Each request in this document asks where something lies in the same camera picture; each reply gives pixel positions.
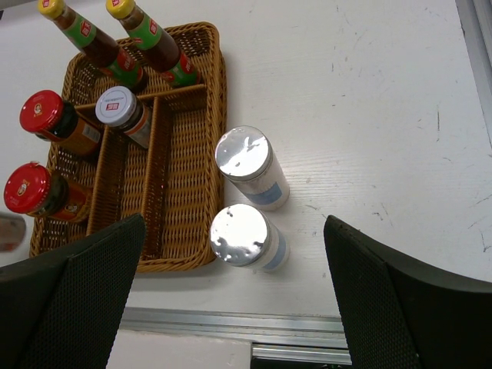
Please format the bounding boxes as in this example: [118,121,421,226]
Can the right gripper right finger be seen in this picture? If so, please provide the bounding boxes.
[324,215,491,368]

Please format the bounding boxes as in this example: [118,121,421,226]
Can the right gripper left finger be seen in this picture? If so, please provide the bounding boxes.
[1,214,146,368]

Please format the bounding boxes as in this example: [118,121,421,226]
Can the red-lid chili jar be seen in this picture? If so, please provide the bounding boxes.
[4,162,92,223]
[19,90,102,158]

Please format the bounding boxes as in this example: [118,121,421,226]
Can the white-lid spice jar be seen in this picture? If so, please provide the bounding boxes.
[95,86,153,149]

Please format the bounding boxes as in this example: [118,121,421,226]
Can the silver-top white shaker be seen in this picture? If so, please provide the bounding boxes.
[209,204,291,272]
[214,125,290,211]

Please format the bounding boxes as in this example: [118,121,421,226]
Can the yellow-cap sauce bottle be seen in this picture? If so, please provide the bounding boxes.
[106,0,202,88]
[38,0,147,91]

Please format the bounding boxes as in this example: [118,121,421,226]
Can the wicker divided basket tray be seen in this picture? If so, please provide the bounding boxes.
[29,22,227,273]

